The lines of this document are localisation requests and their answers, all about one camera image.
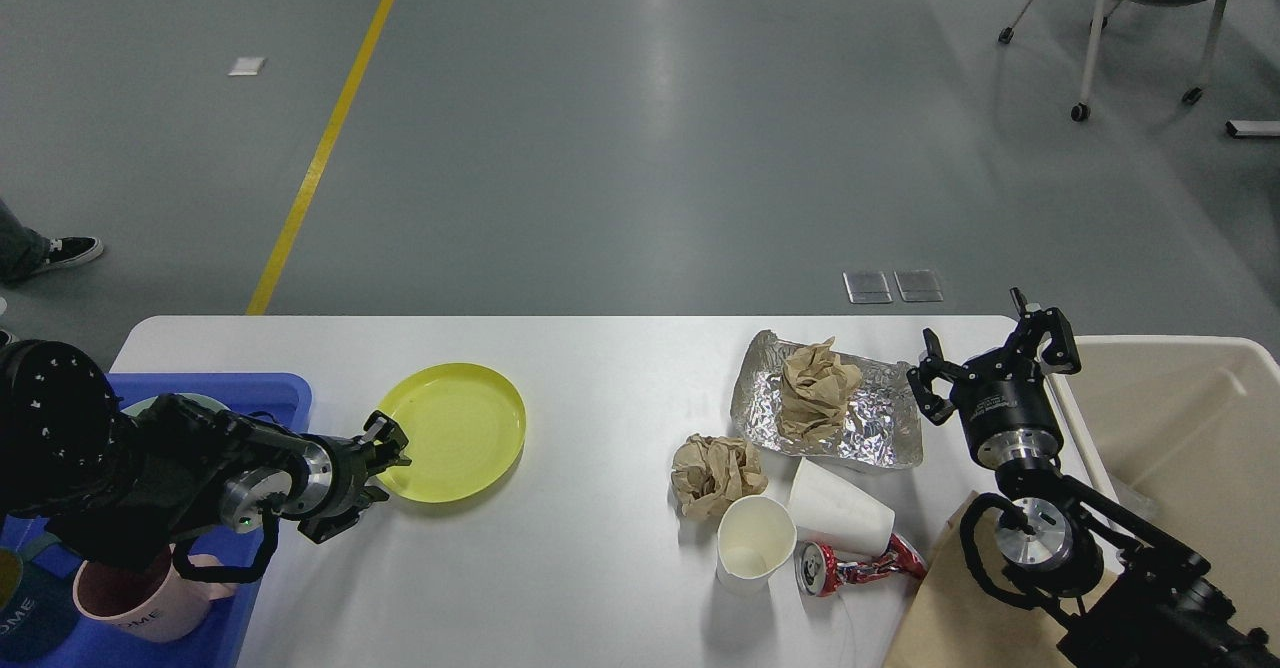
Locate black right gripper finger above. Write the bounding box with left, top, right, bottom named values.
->
left=1000, top=288, right=1082, bottom=378
left=908, top=329, right=963, bottom=426

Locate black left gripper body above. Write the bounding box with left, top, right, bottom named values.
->
left=296, top=435, right=369, bottom=523

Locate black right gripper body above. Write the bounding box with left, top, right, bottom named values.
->
left=950, top=353, right=1064, bottom=468

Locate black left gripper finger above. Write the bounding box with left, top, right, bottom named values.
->
left=298, top=485, right=390, bottom=544
left=358, top=410, right=412, bottom=476

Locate yellow plastic plate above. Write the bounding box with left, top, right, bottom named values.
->
left=378, top=362, right=526, bottom=504

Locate pink mug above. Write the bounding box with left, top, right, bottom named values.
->
left=72, top=548, right=237, bottom=642

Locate dark teal mug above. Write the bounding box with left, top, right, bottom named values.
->
left=1, top=532, right=81, bottom=663

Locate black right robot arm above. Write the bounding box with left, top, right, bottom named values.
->
left=908, top=288, right=1277, bottom=667

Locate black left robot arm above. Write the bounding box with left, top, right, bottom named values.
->
left=1, top=339, right=411, bottom=584

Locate crumpled aluminium foil sheet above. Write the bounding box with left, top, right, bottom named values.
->
left=730, top=330, right=924, bottom=473

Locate blue plastic tray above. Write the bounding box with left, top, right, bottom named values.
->
left=1, top=372, right=312, bottom=667

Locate crumpled brown paper on foil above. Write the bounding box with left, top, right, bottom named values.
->
left=777, top=337, right=864, bottom=447

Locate right metal floor plate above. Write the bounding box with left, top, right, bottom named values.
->
left=893, top=270, right=945, bottom=303

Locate metal floor plate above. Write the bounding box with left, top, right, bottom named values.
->
left=893, top=270, right=945, bottom=303
left=842, top=270, right=893, bottom=305

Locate left metal floor plate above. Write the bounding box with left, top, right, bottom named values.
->
left=842, top=270, right=893, bottom=305

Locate beige plastic bin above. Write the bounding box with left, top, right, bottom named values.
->
left=1050, top=335, right=1279, bottom=639

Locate tipped white paper cup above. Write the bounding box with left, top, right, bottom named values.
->
left=786, top=459, right=895, bottom=557

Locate crushed red soda can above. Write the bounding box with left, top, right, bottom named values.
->
left=794, top=532, right=928, bottom=598

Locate pale green plate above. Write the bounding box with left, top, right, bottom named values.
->
left=122, top=393, right=229, bottom=417

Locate brown paper bag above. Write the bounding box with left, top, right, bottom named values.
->
left=883, top=491, right=1071, bottom=667

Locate upright white paper cup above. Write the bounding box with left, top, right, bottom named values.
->
left=716, top=495, right=797, bottom=596

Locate crumpled brown paper ball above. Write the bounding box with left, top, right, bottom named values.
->
left=669, top=434, right=769, bottom=521

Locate white bar on floor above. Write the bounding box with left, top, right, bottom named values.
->
left=1225, top=118, right=1280, bottom=139

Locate black and white shoe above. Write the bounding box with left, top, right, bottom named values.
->
left=32, top=235, right=105, bottom=275

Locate white floor marker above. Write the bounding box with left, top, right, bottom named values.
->
left=227, top=56, right=268, bottom=77

